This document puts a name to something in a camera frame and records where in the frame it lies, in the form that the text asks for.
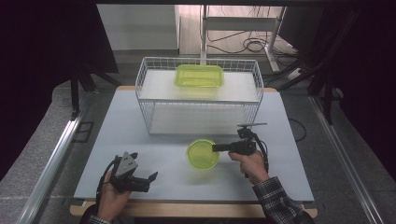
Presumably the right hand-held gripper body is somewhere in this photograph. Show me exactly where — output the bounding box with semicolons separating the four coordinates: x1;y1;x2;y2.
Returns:
228;122;268;157

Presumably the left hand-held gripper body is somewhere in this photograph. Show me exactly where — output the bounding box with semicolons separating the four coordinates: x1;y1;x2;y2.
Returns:
109;151;151;194

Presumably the green round plastic bowl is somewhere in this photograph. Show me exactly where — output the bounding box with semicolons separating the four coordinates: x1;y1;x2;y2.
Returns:
185;138;220;171

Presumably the white wire basket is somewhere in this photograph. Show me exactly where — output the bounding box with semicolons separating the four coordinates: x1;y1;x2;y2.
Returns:
134;56;265;138

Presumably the green rectangular plastic container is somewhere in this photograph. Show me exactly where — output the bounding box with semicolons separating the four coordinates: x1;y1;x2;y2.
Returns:
173;63;225;89

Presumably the person's right hand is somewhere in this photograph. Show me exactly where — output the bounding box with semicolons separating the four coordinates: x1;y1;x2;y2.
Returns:
228;149;271;186

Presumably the person's left hand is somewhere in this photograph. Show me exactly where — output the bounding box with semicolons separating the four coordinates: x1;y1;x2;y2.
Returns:
96;170;133;223

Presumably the black metal stand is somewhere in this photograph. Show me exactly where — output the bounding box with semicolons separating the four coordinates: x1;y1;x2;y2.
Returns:
276;12;359;125
69;62;122;120

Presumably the white power strip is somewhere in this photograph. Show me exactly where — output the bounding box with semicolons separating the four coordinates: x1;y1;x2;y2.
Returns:
286;67;303;81

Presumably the white cabinet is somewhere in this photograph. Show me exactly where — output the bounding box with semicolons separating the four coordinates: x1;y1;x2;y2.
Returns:
96;4;181;51

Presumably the dark curtain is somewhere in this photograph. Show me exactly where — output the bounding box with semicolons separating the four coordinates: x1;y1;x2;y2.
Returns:
311;0;396;181
0;0;120;181

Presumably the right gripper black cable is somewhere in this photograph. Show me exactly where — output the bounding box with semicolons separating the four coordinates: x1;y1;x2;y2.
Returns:
248;130;271;174

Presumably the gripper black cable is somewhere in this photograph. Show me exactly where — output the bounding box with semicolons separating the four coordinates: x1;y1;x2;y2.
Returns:
248;130;271;174
95;155;123;203

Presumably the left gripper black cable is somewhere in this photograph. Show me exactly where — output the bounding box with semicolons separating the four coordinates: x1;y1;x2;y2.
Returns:
95;155;123;203

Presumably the black looped floor cable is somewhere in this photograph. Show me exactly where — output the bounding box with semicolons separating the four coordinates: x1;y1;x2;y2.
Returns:
288;118;307;143

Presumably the aluminium rail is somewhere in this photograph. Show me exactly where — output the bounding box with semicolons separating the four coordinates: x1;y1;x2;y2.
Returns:
309;94;382;224
15;91;92;224

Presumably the black floor cable bundle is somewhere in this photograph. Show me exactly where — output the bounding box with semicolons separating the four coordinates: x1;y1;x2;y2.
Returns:
206;31;300;59

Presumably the white metal desk frame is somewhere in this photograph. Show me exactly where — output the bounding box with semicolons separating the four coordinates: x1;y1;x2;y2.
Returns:
199;4;288;73

